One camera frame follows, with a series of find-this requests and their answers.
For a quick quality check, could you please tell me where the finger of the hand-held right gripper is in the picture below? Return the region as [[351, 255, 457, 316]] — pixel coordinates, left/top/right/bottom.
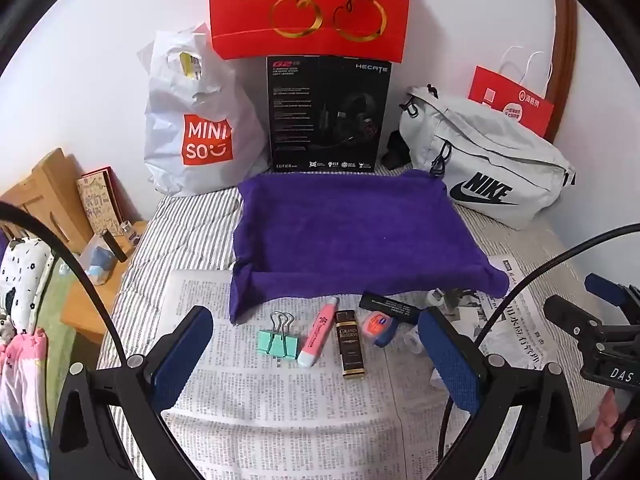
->
[[584, 273, 640, 313], [544, 296, 608, 343]]

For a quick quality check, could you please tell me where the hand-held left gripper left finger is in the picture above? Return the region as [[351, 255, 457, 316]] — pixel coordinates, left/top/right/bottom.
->
[[50, 305, 215, 480]]

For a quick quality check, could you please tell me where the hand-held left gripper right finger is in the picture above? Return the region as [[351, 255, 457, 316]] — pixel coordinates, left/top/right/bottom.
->
[[417, 306, 583, 480]]

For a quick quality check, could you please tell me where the mint green binder clip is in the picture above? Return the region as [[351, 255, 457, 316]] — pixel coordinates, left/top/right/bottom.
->
[[257, 311, 299, 359]]

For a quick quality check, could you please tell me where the black gold rectangular box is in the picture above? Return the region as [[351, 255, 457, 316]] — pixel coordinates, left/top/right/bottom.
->
[[334, 310, 367, 380]]

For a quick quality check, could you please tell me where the pink highlighter pen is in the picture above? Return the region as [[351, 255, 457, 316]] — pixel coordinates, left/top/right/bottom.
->
[[297, 297, 341, 367]]

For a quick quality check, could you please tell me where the person's right hand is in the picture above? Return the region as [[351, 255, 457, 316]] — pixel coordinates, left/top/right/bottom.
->
[[590, 389, 640, 457]]

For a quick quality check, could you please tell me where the small orange round tin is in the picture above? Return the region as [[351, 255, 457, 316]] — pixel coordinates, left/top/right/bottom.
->
[[369, 312, 401, 348]]

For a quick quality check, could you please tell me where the black rectangular tube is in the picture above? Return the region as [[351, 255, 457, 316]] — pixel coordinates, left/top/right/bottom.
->
[[359, 291, 426, 326]]

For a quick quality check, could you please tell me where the wooden nightstand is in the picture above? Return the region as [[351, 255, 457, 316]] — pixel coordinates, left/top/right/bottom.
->
[[60, 220, 151, 346]]

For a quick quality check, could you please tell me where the newspaper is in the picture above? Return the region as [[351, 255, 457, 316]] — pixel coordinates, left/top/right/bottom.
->
[[162, 255, 601, 480]]

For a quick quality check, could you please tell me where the blue white box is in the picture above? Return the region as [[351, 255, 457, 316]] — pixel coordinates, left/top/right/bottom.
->
[[80, 235, 118, 286]]

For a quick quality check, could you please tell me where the green mat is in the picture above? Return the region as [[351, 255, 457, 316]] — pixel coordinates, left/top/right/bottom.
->
[[35, 260, 88, 361]]

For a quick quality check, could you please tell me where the black cylinder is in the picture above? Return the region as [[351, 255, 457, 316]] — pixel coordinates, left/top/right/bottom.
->
[[100, 227, 130, 264]]

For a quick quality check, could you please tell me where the pink cloth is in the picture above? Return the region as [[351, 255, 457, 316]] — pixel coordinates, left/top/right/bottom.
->
[[0, 327, 51, 461]]

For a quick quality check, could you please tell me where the purple towel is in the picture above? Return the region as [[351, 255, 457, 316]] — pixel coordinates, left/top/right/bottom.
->
[[229, 169, 511, 326]]

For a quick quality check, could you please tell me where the white floral pouch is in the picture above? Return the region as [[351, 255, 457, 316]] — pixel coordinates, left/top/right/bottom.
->
[[0, 235, 56, 333]]

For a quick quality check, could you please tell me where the patterned book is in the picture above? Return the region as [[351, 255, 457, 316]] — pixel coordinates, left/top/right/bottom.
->
[[76, 166, 123, 236]]

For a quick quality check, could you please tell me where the grey waist bag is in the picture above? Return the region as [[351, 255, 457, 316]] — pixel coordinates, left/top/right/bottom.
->
[[398, 85, 577, 231]]

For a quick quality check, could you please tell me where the wooden board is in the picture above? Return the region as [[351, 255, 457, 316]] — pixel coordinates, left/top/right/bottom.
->
[[0, 147, 96, 256]]

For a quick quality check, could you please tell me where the red paper bag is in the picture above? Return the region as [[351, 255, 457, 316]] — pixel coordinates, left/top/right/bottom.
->
[[467, 45, 556, 141]]

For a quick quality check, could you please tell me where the brown wooden headboard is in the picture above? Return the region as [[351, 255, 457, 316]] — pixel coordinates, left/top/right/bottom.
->
[[545, 0, 581, 146]]

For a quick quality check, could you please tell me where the white plastic shopping bag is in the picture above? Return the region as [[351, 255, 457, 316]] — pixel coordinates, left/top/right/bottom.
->
[[137, 22, 271, 197]]

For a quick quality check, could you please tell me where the black headset box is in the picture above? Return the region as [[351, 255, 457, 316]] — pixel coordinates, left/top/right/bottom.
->
[[265, 55, 393, 173]]

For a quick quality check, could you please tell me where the red gift bag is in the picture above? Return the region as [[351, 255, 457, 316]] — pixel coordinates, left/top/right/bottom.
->
[[207, 0, 413, 64]]

